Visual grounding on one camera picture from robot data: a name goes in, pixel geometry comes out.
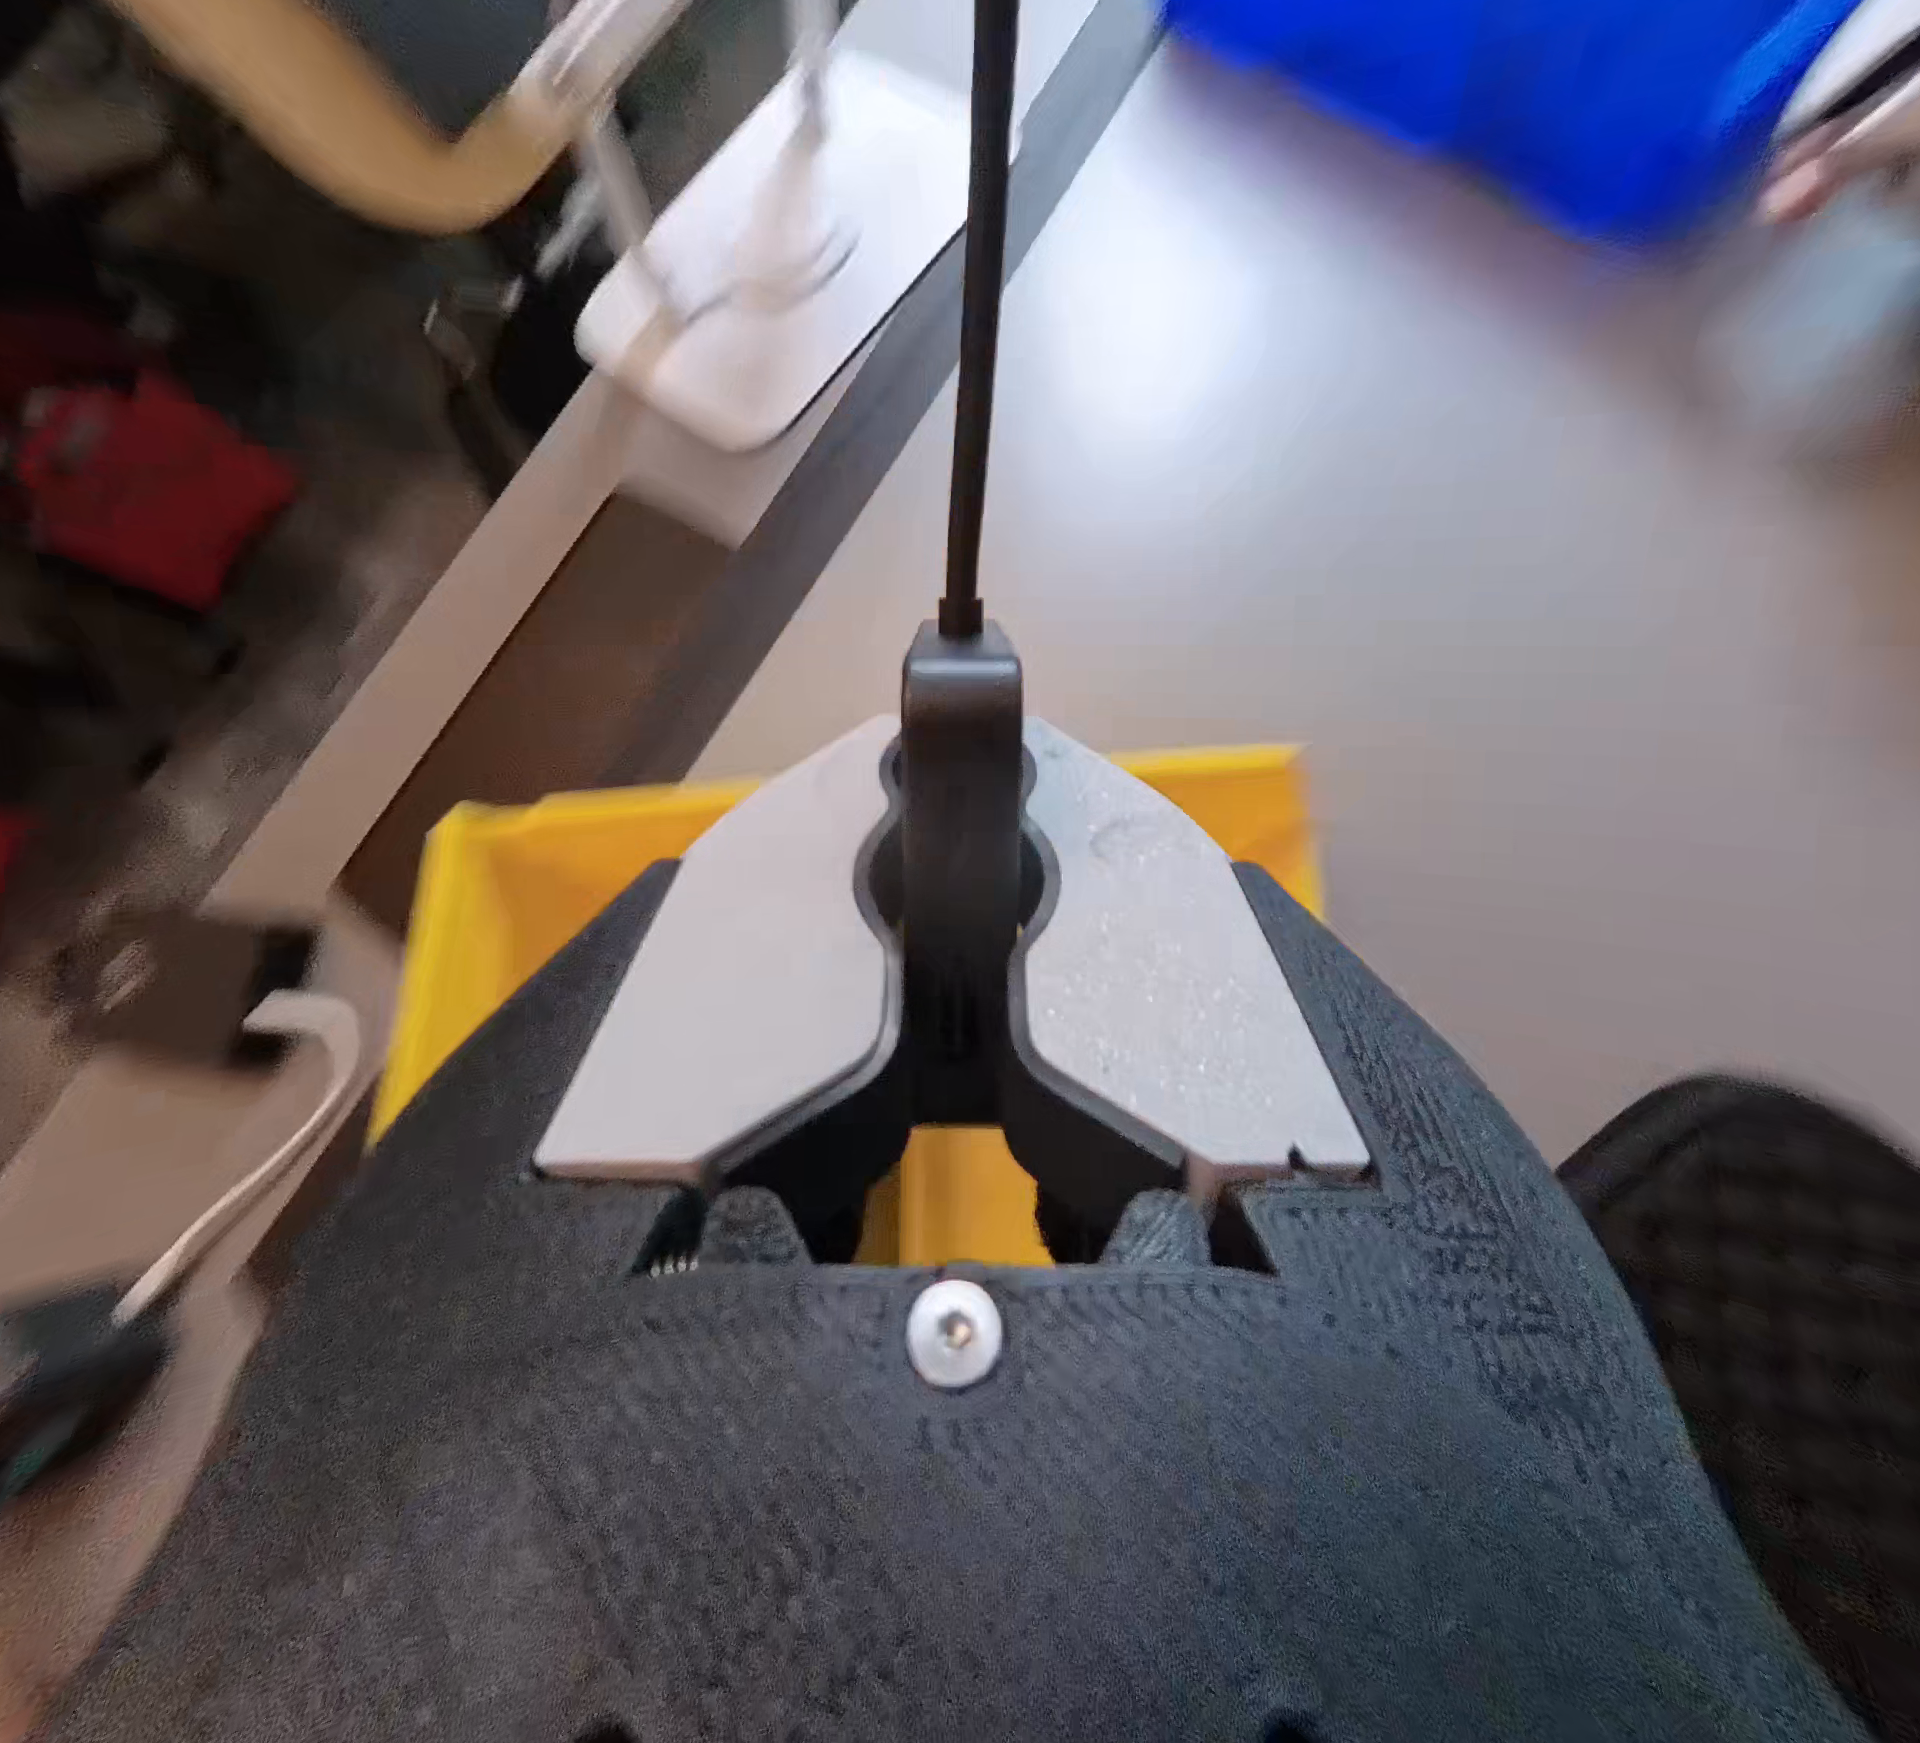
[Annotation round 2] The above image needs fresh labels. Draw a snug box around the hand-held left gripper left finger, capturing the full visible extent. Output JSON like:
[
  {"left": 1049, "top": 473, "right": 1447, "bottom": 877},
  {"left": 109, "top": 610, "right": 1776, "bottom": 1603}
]
[{"left": 535, "top": 713, "right": 913, "bottom": 1258}]

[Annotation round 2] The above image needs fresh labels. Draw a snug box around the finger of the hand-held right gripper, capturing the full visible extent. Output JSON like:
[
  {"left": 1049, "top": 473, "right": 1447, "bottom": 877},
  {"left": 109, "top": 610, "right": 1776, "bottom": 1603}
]
[{"left": 1715, "top": 188, "right": 1920, "bottom": 454}]

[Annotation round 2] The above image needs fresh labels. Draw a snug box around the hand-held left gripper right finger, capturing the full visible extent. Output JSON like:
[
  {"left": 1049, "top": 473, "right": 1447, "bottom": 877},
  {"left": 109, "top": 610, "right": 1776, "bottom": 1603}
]
[{"left": 999, "top": 713, "right": 1374, "bottom": 1258}]

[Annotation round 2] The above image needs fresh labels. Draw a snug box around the yellow plastic bin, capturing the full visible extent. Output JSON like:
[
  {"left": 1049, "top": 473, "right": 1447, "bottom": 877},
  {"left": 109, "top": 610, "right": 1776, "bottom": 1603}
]
[{"left": 366, "top": 742, "right": 1325, "bottom": 1272}]

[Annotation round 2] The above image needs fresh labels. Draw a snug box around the small black adapter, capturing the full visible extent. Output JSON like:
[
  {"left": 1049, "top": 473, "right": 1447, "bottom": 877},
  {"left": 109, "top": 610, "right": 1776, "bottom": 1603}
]
[{"left": 893, "top": 595, "right": 1033, "bottom": 1126}]

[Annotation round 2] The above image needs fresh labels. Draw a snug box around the blue plastic bin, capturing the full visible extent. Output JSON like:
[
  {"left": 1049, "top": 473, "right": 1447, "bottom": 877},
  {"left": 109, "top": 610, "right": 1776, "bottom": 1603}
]
[{"left": 1154, "top": 0, "right": 1920, "bottom": 248}]

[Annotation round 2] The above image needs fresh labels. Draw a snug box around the thin black adapter cable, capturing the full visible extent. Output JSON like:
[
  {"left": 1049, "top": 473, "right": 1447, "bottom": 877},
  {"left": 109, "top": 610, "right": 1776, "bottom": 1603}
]
[{"left": 943, "top": 0, "right": 1031, "bottom": 638}]

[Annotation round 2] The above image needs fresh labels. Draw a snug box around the white folding stand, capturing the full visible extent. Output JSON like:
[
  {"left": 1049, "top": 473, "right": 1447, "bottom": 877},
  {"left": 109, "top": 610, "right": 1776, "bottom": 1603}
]
[{"left": 514, "top": 0, "right": 1022, "bottom": 454}]

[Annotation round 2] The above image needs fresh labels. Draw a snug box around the black padded chair armrest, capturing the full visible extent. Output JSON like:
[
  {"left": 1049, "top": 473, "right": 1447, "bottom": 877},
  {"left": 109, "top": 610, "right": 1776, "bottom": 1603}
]
[{"left": 1559, "top": 1072, "right": 1920, "bottom": 1743}]

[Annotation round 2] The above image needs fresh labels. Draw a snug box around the red fabric bag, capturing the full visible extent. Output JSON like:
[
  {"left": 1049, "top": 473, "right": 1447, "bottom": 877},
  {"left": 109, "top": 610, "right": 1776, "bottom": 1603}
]
[{"left": 0, "top": 307, "right": 301, "bottom": 618}]

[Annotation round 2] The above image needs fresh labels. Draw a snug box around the white cable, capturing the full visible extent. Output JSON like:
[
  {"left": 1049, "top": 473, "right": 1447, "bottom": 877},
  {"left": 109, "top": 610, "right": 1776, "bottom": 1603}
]
[{"left": 111, "top": 991, "right": 374, "bottom": 1327}]

